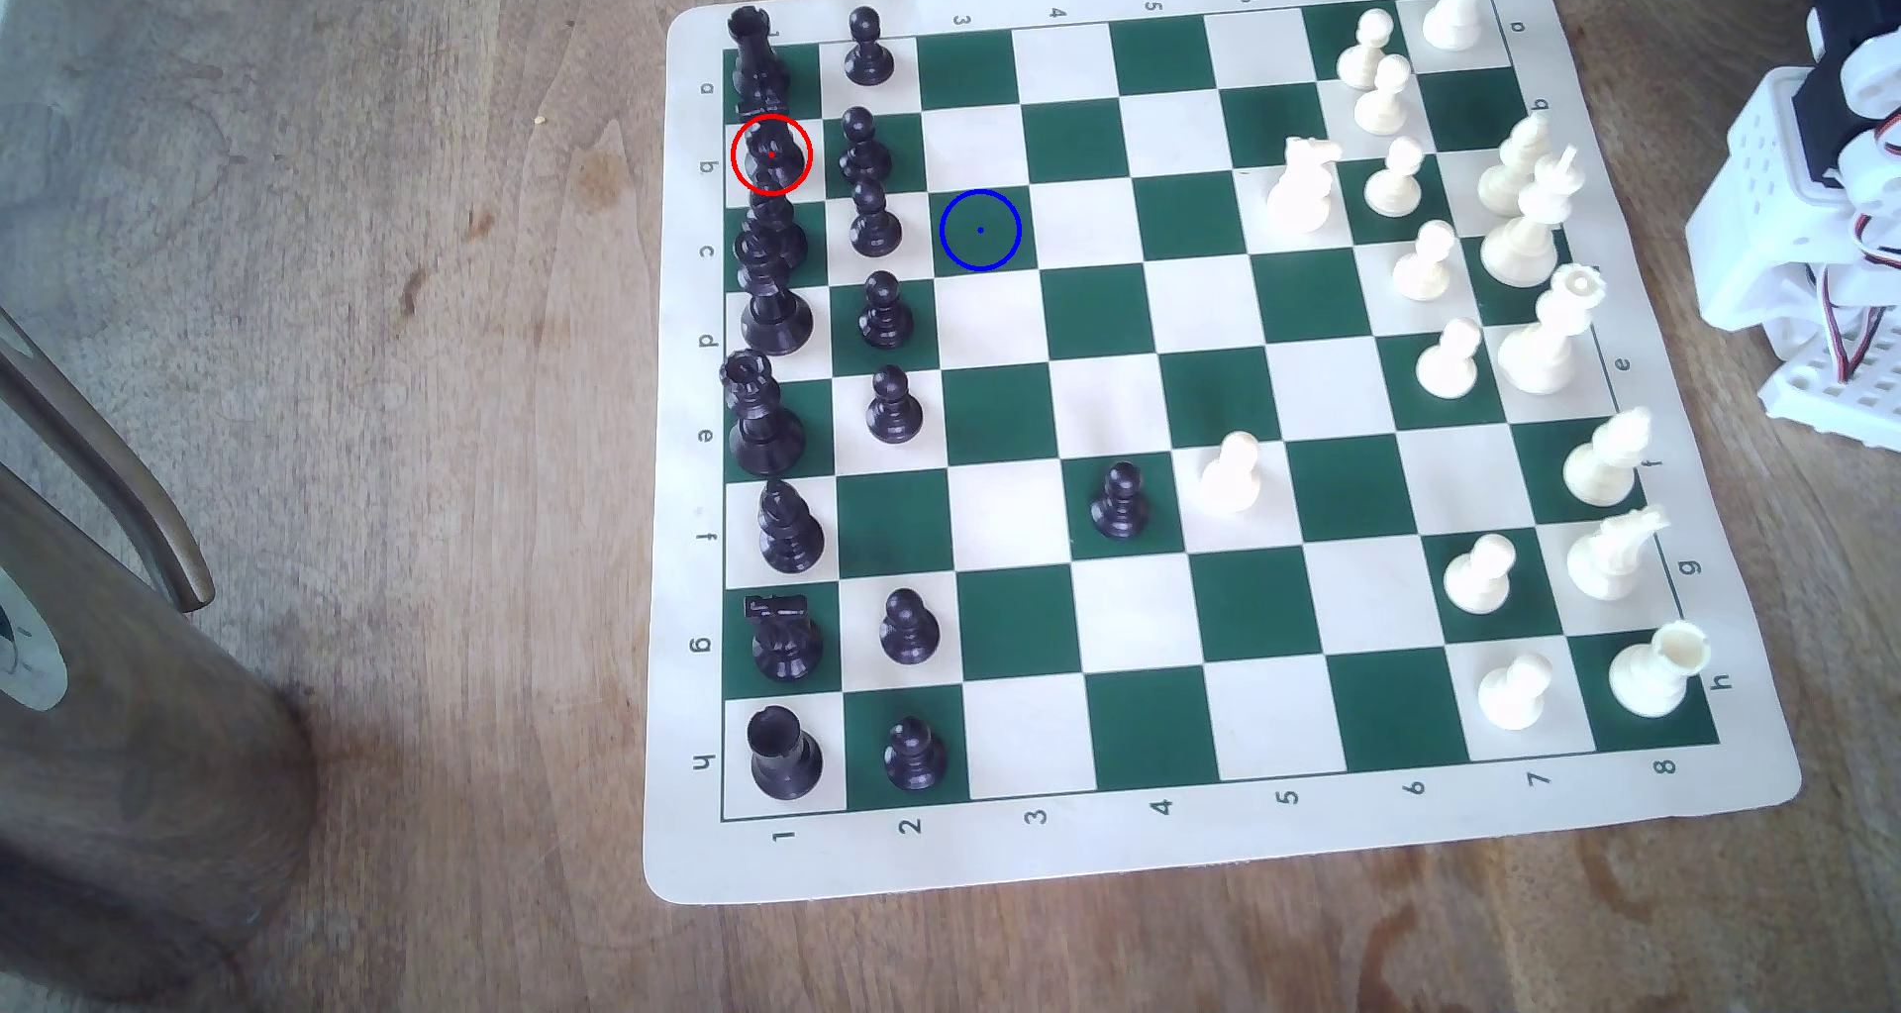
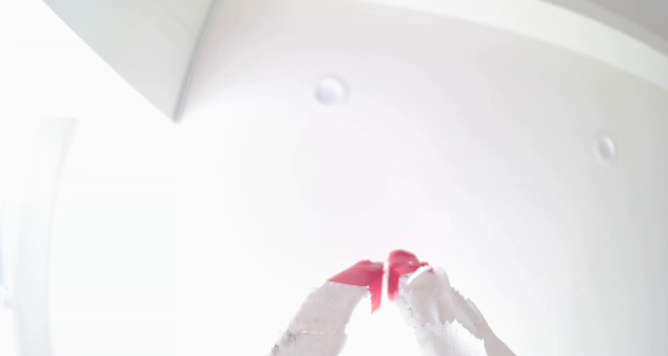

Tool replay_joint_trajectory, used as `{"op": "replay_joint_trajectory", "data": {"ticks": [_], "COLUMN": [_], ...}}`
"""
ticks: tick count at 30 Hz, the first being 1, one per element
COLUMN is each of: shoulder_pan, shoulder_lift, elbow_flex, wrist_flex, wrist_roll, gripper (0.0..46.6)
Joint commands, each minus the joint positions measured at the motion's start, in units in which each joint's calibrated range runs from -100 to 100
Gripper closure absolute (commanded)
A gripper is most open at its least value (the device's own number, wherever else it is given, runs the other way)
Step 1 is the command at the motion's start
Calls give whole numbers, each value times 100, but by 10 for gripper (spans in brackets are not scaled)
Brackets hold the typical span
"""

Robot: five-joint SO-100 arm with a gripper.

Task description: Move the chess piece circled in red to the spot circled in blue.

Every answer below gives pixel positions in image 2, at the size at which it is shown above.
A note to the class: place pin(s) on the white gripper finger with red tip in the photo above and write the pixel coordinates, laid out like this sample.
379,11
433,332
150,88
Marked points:
360,275
428,298

